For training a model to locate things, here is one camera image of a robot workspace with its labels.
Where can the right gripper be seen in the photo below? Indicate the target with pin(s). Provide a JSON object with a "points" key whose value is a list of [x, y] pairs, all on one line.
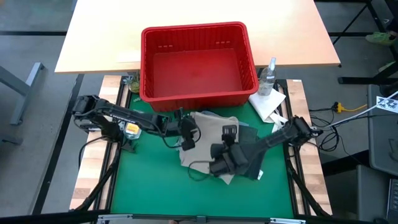
{"points": [[230, 158]]}

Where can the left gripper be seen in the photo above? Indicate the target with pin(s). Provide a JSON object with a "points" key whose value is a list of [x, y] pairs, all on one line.
{"points": [[183, 127]]}

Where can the dark green garment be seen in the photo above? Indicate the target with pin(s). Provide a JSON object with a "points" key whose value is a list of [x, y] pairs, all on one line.
{"points": [[248, 135]]}

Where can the beige trousers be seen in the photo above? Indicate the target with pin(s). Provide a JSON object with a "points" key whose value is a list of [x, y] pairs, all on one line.
{"points": [[208, 133]]}

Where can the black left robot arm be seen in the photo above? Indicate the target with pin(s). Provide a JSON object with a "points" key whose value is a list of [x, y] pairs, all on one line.
{"points": [[124, 116]]}

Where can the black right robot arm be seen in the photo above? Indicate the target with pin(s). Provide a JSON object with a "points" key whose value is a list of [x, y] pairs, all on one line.
{"points": [[280, 137]]}

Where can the red plastic laundry basket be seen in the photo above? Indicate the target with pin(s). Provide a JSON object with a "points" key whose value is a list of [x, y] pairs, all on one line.
{"points": [[199, 68]]}

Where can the orange label plastic package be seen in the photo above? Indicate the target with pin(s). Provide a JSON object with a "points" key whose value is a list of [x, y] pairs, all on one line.
{"points": [[132, 130]]}

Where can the white cloth bag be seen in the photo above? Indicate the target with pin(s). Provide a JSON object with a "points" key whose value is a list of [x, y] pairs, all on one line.
{"points": [[267, 104]]}

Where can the white paper sheet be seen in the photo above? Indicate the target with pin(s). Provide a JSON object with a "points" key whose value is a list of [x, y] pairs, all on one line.
{"points": [[128, 57]]}

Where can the green table mat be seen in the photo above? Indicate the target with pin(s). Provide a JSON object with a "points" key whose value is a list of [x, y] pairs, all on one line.
{"points": [[155, 186]]}

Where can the clear spray bottle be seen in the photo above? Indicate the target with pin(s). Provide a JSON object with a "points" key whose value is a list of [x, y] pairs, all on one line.
{"points": [[266, 82]]}

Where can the white power adapter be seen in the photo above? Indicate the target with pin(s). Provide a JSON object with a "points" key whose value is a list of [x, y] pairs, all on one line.
{"points": [[316, 131]]}

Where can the light wooden table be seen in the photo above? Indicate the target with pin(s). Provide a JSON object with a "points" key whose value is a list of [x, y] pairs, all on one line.
{"points": [[109, 31]]}

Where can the aluminium bar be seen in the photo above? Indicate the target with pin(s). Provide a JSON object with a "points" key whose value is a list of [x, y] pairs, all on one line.
{"points": [[124, 216]]}

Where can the yellow power plug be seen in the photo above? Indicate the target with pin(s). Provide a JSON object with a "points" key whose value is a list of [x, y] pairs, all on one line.
{"points": [[339, 108]]}

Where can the dark grey box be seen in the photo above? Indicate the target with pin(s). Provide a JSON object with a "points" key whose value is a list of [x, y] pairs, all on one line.
{"points": [[357, 193]]}

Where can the grey cabinet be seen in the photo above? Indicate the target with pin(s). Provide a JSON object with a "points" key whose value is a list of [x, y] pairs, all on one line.
{"points": [[382, 140]]}

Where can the grey metal stand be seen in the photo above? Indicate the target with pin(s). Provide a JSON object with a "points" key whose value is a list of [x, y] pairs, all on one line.
{"points": [[23, 93]]}

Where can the white logo tag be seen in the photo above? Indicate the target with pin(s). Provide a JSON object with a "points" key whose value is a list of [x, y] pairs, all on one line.
{"points": [[387, 104]]}

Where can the person's green shoe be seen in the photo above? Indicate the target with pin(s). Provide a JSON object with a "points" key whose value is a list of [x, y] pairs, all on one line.
{"points": [[381, 38]]}

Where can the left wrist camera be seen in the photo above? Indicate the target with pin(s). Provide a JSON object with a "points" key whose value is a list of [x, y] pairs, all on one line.
{"points": [[188, 145]]}

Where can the black aluminium table frame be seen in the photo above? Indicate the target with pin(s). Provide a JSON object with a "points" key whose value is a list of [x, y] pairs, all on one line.
{"points": [[94, 189]]}

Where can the black desk frame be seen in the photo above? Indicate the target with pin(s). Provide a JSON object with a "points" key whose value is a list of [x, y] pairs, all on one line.
{"points": [[381, 18]]}

